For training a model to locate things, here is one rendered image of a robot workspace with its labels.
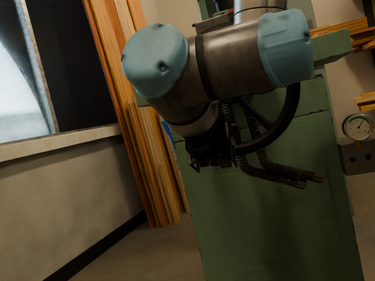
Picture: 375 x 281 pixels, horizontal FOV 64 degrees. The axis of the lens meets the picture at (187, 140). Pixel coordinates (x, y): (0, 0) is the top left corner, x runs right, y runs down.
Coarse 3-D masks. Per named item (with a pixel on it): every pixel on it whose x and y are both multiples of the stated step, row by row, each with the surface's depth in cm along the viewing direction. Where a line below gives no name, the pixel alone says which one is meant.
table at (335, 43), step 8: (336, 32) 75; (344, 32) 74; (312, 40) 76; (320, 40) 76; (328, 40) 76; (336, 40) 75; (344, 40) 75; (312, 48) 77; (320, 48) 76; (328, 48) 76; (336, 48) 75; (344, 48) 75; (352, 48) 74; (320, 56) 76; (328, 56) 76; (336, 56) 78; (320, 64) 91; (136, 96) 91; (144, 104) 91
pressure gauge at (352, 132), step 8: (344, 120) 73; (352, 120) 71; (360, 120) 70; (368, 120) 70; (344, 128) 71; (352, 128) 71; (360, 128) 71; (368, 128) 70; (352, 136) 71; (360, 136) 71; (368, 136) 70; (360, 144) 73
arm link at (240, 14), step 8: (240, 0) 41; (248, 0) 40; (256, 0) 40; (264, 0) 40; (272, 0) 40; (280, 0) 40; (240, 8) 42; (248, 8) 41; (256, 8) 40; (264, 8) 40; (272, 8) 40; (280, 8) 40; (240, 16) 42; (248, 16) 41; (256, 16) 40; (272, 88) 42
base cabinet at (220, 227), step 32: (288, 128) 81; (320, 128) 79; (256, 160) 84; (288, 160) 82; (320, 160) 80; (192, 192) 90; (224, 192) 88; (256, 192) 85; (288, 192) 83; (320, 192) 81; (224, 224) 89; (256, 224) 86; (288, 224) 84; (320, 224) 82; (352, 224) 80; (224, 256) 90; (256, 256) 88; (288, 256) 85; (320, 256) 83; (352, 256) 81
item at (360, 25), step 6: (360, 18) 86; (366, 18) 86; (342, 24) 88; (348, 24) 87; (354, 24) 87; (360, 24) 87; (366, 24) 86; (318, 30) 90; (324, 30) 89; (330, 30) 89; (336, 30) 88; (354, 30) 87; (360, 30) 87; (366, 30) 86
